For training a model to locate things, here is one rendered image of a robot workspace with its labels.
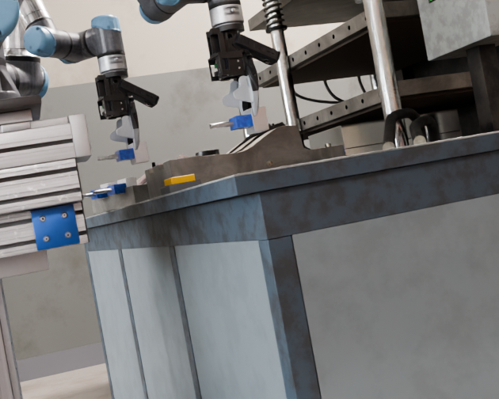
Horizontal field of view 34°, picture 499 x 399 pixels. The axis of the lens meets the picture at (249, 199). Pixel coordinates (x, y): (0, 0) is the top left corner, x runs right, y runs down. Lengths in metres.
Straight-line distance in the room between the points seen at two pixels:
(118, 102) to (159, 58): 2.75
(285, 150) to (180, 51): 2.82
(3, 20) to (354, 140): 1.57
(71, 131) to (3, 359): 0.57
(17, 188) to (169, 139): 3.15
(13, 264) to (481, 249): 1.00
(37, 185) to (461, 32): 1.27
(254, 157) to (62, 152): 0.61
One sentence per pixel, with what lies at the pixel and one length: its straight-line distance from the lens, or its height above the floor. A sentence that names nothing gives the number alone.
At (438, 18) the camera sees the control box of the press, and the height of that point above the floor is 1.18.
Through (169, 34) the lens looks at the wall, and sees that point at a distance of 4.96.
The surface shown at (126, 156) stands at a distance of 2.17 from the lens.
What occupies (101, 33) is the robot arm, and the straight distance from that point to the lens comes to 2.21.
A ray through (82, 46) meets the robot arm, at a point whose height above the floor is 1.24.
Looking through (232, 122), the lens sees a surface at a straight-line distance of 1.85.
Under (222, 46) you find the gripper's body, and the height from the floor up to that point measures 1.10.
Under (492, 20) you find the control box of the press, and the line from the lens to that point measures 2.32.
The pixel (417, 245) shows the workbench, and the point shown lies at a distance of 1.65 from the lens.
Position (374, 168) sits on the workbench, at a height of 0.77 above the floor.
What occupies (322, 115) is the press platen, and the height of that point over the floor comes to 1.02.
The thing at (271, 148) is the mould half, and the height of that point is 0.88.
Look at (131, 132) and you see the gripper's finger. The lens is 2.16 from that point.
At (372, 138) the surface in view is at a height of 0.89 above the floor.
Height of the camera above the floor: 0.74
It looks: level
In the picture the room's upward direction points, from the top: 10 degrees counter-clockwise
